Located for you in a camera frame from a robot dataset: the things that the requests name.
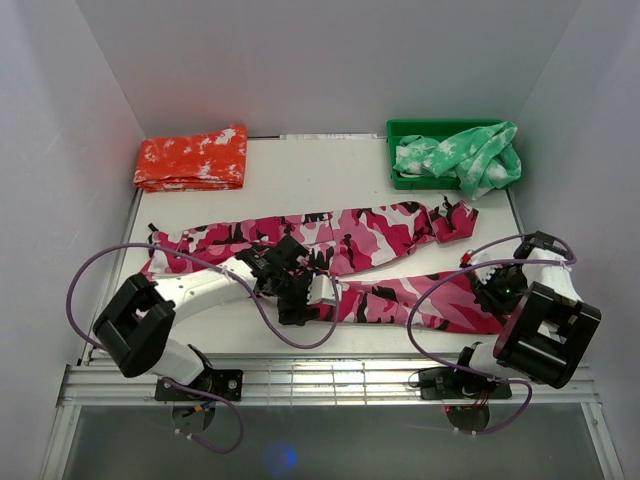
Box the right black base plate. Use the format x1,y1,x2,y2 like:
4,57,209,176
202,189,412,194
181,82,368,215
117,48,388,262
415,367,512,400

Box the folded orange white trousers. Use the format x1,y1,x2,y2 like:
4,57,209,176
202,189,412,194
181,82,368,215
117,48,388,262
133,126,248,193

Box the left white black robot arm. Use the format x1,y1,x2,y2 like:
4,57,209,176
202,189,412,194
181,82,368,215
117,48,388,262
93,236,336,400

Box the aluminium frame rail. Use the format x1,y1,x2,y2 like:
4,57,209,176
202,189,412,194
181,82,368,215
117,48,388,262
55,357,601,407

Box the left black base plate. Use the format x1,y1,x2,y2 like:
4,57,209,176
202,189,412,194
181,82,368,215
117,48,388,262
154,369,244,401

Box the pink camouflage trousers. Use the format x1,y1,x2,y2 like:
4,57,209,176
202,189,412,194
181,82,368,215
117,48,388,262
142,201,502,335

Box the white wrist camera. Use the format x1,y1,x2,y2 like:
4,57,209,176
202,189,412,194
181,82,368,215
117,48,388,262
459,251,502,285
307,274,341,307

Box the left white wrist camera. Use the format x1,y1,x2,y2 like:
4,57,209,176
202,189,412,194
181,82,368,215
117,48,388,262
307,274,341,307

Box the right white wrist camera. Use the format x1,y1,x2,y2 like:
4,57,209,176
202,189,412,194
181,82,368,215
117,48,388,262
459,251,502,285

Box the green plastic bin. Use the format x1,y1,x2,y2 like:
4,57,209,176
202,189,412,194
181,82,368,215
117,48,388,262
386,118,501,191

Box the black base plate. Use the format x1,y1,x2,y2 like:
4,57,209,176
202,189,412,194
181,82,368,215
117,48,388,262
415,367,512,400
154,369,244,401

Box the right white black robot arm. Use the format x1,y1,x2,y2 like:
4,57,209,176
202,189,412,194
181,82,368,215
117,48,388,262
451,231,601,397

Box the green tie-dye trousers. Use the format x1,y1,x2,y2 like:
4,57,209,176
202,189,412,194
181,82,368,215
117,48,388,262
394,120,522,200

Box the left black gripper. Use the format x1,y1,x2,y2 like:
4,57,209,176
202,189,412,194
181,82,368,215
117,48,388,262
271,267,321,326

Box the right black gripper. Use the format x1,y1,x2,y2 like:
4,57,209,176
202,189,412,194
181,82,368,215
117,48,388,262
474,266,529,317

